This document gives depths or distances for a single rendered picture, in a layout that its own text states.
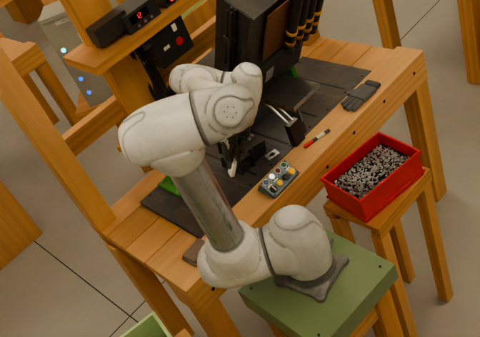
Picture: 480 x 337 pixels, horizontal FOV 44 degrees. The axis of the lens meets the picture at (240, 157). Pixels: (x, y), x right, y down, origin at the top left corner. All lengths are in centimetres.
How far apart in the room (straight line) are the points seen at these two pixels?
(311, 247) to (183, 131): 63
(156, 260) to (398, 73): 130
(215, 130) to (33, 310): 276
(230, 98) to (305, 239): 61
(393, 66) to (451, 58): 163
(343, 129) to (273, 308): 88
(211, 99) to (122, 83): 118
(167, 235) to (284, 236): 76
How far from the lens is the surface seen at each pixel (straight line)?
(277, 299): 194
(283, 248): 177
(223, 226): 164
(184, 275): 219
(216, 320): 231
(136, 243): 244
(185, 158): 137
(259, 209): 227
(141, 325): 207
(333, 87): 274
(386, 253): 231
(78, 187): 247
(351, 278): 193
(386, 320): 214
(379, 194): 220
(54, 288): 394
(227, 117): 128
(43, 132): 233
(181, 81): 189
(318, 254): 181
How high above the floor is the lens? 242
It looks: 37 degrees down
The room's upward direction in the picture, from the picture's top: 24 degrees counter-clockwise
